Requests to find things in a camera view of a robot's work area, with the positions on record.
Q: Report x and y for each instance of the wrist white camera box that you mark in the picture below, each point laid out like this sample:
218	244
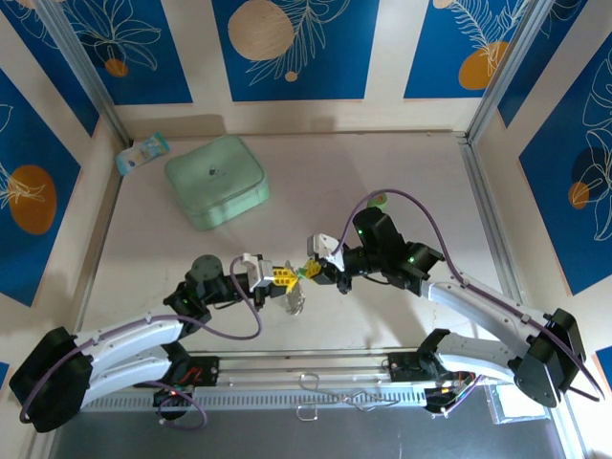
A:
320	244
263	275

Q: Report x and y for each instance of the mint green zip pouch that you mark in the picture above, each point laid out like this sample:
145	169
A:
215	177

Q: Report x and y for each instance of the aluminium frame post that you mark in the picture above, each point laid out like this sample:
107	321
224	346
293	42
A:
86	67
507	62

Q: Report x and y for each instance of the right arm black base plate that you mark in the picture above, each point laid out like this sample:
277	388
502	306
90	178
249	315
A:
404	368

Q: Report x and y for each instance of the silver square box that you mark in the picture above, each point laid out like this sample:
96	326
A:
502	406

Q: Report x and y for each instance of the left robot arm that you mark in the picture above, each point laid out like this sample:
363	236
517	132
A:
134	332

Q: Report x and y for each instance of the aluminium mounting rail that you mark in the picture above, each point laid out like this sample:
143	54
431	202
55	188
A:
296	365

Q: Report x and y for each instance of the key with green tag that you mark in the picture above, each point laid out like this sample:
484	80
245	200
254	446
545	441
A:
301	274

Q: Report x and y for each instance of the black controller board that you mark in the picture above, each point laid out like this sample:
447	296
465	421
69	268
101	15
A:
437	399
172	397

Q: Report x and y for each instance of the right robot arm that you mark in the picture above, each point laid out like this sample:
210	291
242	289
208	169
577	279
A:
478	306

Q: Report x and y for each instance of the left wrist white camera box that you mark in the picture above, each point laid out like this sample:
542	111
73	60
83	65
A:
263	275

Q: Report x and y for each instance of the wet wipes packet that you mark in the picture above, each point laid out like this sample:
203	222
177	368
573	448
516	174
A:
141	155

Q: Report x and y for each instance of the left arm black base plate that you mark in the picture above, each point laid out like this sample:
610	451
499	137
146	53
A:
210	370

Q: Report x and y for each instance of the aluminium side rail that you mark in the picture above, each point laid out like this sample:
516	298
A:
106	225
483	201

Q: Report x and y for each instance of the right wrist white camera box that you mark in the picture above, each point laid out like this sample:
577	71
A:
320	244

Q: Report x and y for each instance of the green cylindrical bottle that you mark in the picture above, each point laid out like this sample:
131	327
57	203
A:
380	200

